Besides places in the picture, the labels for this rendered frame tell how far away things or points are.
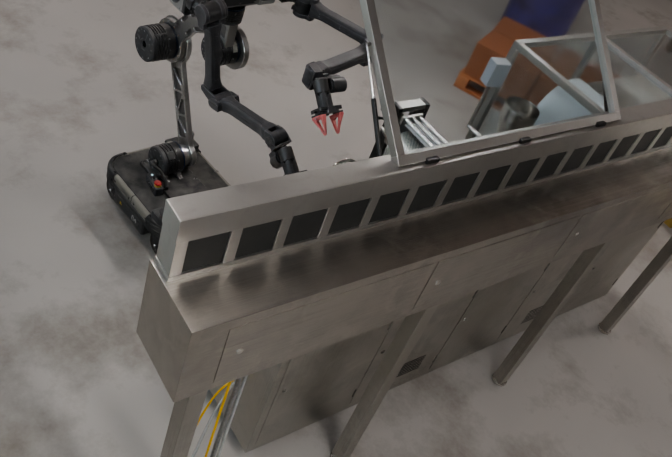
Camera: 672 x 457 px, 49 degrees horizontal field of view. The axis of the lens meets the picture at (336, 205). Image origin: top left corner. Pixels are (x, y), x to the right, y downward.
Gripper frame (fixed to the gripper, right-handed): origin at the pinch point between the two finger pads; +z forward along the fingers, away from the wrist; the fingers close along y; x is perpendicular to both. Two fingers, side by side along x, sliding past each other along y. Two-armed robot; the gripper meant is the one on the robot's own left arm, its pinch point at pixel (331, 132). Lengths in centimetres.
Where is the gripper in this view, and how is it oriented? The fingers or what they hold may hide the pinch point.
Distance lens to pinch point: 274.3
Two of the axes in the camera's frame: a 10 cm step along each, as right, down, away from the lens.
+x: 5.7, -1.2, -8.1
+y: -7.9, 1.8, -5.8
